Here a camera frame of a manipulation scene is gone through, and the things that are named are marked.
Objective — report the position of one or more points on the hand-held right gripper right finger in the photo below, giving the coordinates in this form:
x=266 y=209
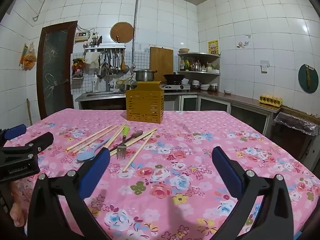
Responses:
x=226 y=172

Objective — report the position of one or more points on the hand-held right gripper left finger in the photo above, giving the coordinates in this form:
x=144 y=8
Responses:
x=96 y=170

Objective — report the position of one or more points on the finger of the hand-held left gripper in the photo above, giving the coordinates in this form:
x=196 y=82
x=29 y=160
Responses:
x=41 y=140
x=15 y=130

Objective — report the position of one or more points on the light blue plastic spoon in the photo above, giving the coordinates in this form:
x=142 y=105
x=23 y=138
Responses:
x=86 y=156

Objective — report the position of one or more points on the pile of wooden chopsticks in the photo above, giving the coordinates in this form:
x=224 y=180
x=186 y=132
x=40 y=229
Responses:
x=138 y=152

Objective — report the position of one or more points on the brown wooden spoon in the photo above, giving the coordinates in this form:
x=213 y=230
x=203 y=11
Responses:
x=137 y=133

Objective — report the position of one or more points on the yellow slotted utensil holder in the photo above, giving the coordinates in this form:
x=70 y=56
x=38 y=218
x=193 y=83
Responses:
x=145 y=105

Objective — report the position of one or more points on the row of hanging kitchen utensils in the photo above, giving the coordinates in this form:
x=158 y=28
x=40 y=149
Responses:
x=112 y=63

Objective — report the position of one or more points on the person's left hand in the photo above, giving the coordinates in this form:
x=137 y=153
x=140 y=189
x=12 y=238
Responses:
x=18 y=205

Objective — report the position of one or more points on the pink floral tablecloth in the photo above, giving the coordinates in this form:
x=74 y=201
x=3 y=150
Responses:
x=187 y=142

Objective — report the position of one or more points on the hanging orange plastic bags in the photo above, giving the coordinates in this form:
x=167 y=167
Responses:
x=28 y=58

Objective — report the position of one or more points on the brown framed glass door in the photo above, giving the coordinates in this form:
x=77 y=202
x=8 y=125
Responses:
x=53 y=67

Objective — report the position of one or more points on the steel sink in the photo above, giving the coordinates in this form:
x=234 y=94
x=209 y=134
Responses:
x=102 y=94

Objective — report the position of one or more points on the small white bowl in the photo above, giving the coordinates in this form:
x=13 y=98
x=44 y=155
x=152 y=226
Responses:
x=227 y=92

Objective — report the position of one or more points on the tray of eggs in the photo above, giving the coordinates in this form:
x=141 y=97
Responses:
x=271 y=100

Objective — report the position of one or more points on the trash bin with plastic bag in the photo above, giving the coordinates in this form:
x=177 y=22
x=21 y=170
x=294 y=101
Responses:
x=295 y=122

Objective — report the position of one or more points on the glass jar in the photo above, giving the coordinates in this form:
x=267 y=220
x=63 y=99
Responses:
x=213 y=87

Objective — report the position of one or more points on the steel faucet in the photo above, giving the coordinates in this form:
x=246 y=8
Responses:
x=109 y=85

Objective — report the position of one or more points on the stack of white plates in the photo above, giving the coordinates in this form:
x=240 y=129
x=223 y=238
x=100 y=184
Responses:
x=204 y=87

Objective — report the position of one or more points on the hanging white cloth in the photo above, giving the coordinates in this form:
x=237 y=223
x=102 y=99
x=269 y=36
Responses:
x=91 y=59

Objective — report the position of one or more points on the steel gas stove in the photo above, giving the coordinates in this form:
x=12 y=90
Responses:
x=175 y=87

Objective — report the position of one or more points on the steel cooking pot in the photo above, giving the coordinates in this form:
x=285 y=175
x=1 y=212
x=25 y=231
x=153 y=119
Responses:
x=144 y=76

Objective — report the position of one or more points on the black wok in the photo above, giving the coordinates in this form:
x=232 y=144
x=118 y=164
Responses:
x=174 y=78

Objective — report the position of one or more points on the beige electric box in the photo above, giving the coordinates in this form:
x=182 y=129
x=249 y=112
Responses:
x=82 y=37

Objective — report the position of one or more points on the cutlery cup with knives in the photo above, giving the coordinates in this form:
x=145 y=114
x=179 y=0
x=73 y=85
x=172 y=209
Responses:
x=95 y=42

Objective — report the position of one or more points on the row of condiment bottles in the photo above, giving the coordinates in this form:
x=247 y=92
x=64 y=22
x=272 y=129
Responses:
x=186 y=65

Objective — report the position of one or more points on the round green hanging board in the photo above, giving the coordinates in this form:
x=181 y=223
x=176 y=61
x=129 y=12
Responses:
x=303 y=80

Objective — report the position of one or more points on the wooden cutting board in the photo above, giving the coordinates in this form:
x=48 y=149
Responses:
x=161 y=62

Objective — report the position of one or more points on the beige bowl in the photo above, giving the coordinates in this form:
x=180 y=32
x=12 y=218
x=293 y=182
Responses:
x=184 y=50

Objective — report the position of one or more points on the steel wall rack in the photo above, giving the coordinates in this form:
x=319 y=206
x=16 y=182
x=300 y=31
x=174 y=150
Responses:
x=105 y=48

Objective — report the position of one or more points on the corner wall shelf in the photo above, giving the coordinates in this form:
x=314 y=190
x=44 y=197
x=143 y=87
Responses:
x=200 y=55

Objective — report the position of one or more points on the yellow wall poster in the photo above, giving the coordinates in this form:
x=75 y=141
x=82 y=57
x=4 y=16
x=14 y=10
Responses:
x=213 y=47

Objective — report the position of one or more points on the teapot wall sticker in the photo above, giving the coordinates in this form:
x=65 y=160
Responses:
x=241 y=44

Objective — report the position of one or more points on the grey wall pipe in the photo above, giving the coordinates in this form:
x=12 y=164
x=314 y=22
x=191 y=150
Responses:
x=135 y=25

